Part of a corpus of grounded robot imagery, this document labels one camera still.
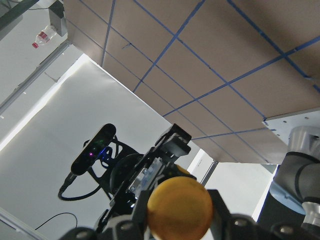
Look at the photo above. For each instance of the clear plastic bottle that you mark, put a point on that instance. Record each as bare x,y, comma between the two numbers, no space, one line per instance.
44,36

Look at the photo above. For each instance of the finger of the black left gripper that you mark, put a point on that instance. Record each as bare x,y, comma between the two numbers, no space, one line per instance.
172,145
174,174

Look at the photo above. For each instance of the brown paper table mat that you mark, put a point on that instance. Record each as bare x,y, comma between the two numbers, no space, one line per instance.
217,68

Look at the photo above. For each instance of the yellow push button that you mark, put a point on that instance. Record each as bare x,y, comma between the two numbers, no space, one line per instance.
174,212

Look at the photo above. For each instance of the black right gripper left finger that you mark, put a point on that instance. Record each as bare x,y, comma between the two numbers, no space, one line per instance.
124,227

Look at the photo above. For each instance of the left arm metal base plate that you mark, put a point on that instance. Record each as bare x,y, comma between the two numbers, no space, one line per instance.
282,125

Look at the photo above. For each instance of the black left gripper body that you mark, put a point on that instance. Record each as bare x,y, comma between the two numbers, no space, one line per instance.
122,176

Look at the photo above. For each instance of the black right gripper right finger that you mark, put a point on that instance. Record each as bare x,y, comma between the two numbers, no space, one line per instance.
228,226

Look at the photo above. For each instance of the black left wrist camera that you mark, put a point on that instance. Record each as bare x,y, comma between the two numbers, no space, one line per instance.
93,149

